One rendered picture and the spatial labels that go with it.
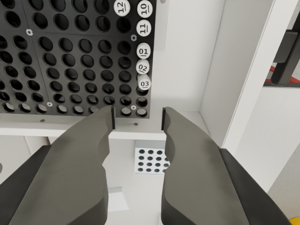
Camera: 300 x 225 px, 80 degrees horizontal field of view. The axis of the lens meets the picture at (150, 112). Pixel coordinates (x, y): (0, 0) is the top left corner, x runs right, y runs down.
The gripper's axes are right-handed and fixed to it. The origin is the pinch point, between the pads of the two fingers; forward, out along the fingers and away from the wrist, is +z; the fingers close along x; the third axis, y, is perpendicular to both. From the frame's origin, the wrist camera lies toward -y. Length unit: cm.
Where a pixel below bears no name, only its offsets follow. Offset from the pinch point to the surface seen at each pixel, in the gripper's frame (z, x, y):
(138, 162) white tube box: 17.9, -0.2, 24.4
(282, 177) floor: 95, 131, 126
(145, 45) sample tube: 6.1, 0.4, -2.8
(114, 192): 20.0, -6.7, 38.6
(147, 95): 7.3, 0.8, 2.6
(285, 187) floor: 95, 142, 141
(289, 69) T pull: 5.8, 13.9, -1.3
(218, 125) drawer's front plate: 6.7, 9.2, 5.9
